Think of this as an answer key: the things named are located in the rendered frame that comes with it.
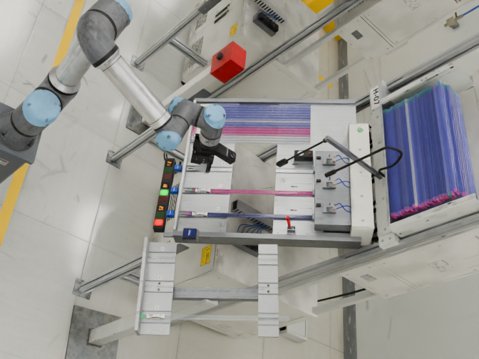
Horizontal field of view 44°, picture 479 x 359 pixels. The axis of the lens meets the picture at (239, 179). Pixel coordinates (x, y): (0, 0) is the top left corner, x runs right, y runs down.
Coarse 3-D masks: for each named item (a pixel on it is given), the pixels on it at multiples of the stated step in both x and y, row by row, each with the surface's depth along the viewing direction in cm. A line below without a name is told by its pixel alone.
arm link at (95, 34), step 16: (96, 16) 174; (80, 32) 174; (96, 32) 173; (112, 32) 177; (96, 48) 174; (112, 48) 176; (96, 64) 176; (112, 64) 177; (128, 64) 182; (112, 80) 180; (128, 80) 180; (128, 96) 182; (144, 96) 183; (144, 112) 185; (160, 112) 186; (160, 128) 187; (176, 128) 189; (160, 144) 189; (176, 144) 188
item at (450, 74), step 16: (448, 64) 221; (416, 80) 230; (432, 80) 230; (448, 80) 229; (464, 80) 228; (192, 96) 270; (384, 96) 244; (400, 96) 238; (384, 144) 228; (384, 160) 224; (240, 208) 268; (448, 208) 193; (464, 208) 192; (256, 224) 274; (272, 224) 279; (400, 224) 204; (416, 224) 202; (432, 224) 202; (432, 240) 211; (256, 256) 269
